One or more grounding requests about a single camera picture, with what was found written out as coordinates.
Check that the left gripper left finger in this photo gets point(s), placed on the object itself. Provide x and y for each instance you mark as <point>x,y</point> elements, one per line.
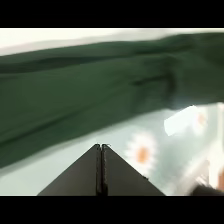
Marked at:
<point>78,178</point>

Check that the dark green garment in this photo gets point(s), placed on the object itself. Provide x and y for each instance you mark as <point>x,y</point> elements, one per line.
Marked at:
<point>83,96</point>

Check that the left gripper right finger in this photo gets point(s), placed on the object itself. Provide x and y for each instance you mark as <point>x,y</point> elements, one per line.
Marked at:
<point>125,178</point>

